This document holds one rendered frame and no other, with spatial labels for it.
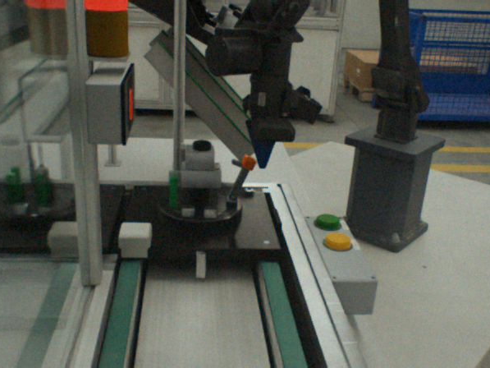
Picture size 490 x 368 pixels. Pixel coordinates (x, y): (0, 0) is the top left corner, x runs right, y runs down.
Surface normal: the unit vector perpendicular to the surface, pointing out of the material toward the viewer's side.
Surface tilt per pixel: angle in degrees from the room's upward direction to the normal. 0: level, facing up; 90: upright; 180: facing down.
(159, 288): 0
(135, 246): 90
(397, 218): 90
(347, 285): 90
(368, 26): 90
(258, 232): 0
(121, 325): 0
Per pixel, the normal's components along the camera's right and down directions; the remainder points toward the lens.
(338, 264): 0.05, -0.92
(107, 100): 0.07, 0.39
